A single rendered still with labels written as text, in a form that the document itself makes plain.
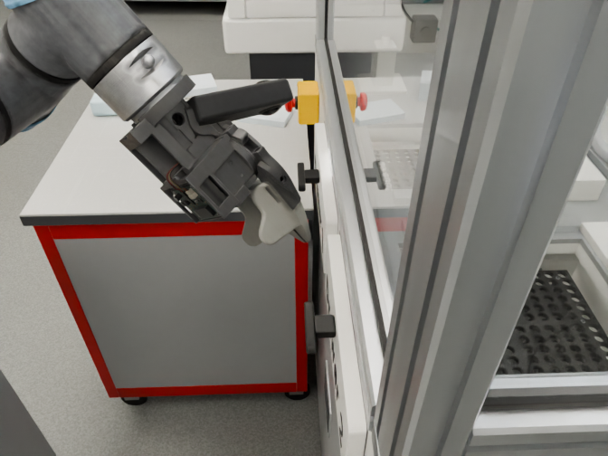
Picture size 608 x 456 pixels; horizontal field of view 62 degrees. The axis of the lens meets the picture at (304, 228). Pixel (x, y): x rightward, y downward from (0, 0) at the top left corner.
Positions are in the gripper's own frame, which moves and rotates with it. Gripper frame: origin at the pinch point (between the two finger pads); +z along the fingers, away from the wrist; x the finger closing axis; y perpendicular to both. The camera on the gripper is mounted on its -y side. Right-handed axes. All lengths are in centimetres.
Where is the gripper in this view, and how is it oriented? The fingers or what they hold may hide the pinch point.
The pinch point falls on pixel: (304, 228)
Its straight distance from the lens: 56.4
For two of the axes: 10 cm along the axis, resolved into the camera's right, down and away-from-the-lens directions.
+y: -5.4, 7.3, -4.2
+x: 5.6, -0.6, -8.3
